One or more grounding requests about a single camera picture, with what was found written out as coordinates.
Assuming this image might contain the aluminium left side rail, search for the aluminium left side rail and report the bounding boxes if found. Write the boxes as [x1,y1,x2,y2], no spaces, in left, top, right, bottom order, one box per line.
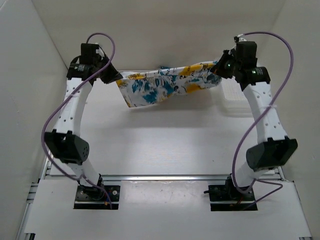
[15,158,52,240]

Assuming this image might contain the white printed shorts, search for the white printed shorts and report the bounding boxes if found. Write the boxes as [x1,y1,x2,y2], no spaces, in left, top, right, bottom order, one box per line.
[115,60,222,108]

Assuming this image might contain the aluminium table edge rail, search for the aluminium table edge rail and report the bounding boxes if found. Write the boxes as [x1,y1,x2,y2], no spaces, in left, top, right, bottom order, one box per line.
[39,174,286,182]

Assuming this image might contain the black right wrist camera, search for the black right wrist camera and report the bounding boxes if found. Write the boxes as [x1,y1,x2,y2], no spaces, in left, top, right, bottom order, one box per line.
[234,36,258,69]

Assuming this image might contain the aluminium right side rail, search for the aluminium right side rail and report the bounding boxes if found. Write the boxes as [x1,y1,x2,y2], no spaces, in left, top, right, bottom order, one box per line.
[278,167,314,240]

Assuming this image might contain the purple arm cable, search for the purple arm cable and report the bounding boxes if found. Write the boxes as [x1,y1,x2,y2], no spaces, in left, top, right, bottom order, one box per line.
[41,32,116,210]
[231,31,295,208]

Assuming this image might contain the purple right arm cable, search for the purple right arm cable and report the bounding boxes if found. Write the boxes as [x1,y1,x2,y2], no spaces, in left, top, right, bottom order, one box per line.
[231,31,295,208]

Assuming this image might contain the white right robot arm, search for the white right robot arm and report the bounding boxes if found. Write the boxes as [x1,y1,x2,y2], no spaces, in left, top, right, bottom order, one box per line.
[213,50,298,200]

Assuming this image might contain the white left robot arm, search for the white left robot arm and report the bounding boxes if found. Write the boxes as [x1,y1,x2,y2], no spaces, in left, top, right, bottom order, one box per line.
[41,56,111,200]

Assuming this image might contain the white plastic mesh basket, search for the white plastic mesh basket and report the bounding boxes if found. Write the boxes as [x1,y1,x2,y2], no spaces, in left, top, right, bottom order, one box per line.
[221,82,246,102]

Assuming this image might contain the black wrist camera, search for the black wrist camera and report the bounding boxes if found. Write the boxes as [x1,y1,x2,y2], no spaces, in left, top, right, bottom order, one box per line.
[79,43,104,65]
[234,36,258,69]

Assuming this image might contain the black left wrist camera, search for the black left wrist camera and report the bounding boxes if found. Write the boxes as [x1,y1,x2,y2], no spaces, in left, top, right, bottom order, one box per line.
[79,43,104,65]

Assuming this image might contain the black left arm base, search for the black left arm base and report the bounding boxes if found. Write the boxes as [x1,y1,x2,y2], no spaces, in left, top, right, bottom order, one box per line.
[73,182,121,210]

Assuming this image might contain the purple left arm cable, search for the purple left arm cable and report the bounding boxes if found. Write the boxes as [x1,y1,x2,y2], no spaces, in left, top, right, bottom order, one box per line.
[41,32,116,210]

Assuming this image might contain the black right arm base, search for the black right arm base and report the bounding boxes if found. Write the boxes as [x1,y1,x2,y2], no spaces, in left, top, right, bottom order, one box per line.
[203,176,258,212]

